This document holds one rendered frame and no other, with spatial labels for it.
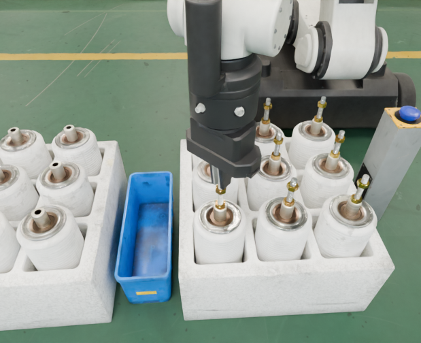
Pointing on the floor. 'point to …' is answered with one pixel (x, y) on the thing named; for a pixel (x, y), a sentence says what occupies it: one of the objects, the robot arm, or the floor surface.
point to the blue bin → (147, 239)
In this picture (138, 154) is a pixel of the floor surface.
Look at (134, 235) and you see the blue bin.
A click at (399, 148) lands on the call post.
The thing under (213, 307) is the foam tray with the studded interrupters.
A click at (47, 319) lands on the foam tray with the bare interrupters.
